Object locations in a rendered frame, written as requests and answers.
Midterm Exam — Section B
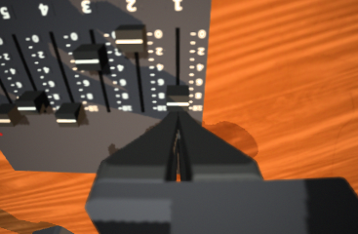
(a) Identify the dark grey fader panel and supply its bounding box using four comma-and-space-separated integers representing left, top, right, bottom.
0, 0, 212, 174

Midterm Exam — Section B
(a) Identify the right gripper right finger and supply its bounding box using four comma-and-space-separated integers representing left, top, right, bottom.
179, 111, 264, 181

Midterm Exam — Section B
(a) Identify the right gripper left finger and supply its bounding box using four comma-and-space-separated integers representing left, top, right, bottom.
93, 111, 179, 183

